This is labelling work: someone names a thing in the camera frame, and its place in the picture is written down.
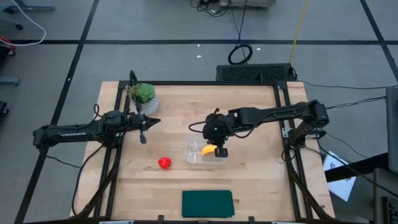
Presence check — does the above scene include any thin black floor cable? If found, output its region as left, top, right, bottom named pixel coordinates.
left=325, top=96, right=387, bottom=110
left=298, top=80, right=398, bottom=91

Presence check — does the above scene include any black left power cable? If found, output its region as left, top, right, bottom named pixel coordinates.
left=71, top=144, right=105, bottom=217

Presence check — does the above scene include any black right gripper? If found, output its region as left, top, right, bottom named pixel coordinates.
left=201, top=113, right=233, bottom=158

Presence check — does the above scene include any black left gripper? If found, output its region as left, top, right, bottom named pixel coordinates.
left=127, top=102, right=162, bottom=145

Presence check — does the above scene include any black aluminium table frame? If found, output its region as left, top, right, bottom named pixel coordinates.
left=72, top=79, right=336, bottom=224

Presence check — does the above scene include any yellow toy banana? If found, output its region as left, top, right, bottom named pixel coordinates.
left=201, top=144, right=218, bottom=157

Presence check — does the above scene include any dark blue floor cable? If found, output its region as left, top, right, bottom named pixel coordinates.
left=238, top=0, right=249, bottom=46

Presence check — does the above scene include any black desk edge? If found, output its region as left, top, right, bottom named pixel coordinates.
left=324, top=152, right=389, bottom=183

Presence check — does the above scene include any white paper sheet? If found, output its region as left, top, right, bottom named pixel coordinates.
left=323, top=151, right=357, bottom=203

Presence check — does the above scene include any dark green folded cloth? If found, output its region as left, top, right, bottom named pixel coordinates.
left=181, top=190, right=236, bottom=219

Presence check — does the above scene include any coiled black floor cable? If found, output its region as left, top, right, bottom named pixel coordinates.
left=227, top=42, right=254, bottom=66

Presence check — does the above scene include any white floor cable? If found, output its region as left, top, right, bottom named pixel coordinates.
left=0, top=0, right=47, bottom=47

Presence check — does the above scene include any grey chair base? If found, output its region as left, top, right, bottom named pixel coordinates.
left=0, top=0, right=56, bottom=14

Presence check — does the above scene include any black perforated computer case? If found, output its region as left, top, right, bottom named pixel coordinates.
left=215, top=63, right=297, bottom=83

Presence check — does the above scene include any red toy apple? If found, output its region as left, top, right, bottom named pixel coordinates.
left=157, top=156, right=172, bottom=170

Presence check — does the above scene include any grey cabinet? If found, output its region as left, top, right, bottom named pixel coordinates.
left=373, top=167, right=398, bottom=224

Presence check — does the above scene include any clear plastic tupperware container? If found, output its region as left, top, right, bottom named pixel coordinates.
left=184, top=133, right=228, bottom=166

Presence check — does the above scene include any succulent in patterned white pot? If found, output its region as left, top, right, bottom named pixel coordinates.
left=126, top=82, right=160, bottom=116

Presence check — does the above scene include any grey furniture foot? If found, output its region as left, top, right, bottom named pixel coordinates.
left=0, top=76, right=21, bottom=87

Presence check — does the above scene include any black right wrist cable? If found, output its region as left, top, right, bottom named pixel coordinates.
left=188, top=120, right=208, bottom=134

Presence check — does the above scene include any grey floor device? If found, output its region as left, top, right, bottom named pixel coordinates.
left=218, top=0, right=277, bottom=9

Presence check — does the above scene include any yellow hanging cable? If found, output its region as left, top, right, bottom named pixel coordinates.
left=289, top=0, right=310, bottom=65

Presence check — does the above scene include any tangled black cable pile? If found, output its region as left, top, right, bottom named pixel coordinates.
left=190, top=0, right=233, bottom=18

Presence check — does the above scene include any red object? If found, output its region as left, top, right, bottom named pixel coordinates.
left=0, top=35, right=17, bottom=53

